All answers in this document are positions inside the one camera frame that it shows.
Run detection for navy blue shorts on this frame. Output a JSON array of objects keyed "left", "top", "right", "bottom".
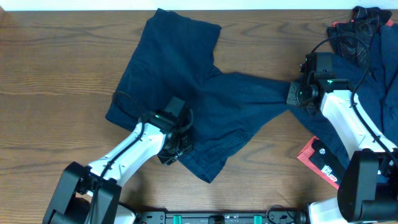
[{"left": 106, "top": 9, "right": 289, "bottom": 183}]

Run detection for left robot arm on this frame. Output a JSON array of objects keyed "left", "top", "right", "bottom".
[{"left": 43, "top": 97, "right": 193, "bottom": 223}]

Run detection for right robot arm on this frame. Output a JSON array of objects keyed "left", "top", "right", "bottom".
[{"left": 286, "top": 52, "right": 397, "bottom": 223}]

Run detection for black patterned garment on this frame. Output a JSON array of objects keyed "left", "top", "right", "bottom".
[{"left": 326, "top": 6, "right": 393, "bottom": 68}]

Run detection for navy blue garment pile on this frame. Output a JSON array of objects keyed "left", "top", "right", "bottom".
[{"left": 287, "top": 24, "right": 398, "bottom": 184}]

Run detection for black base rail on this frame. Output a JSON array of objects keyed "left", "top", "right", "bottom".
[{"left": 119, "top": 203, "right": 310, "bottom": 224}]

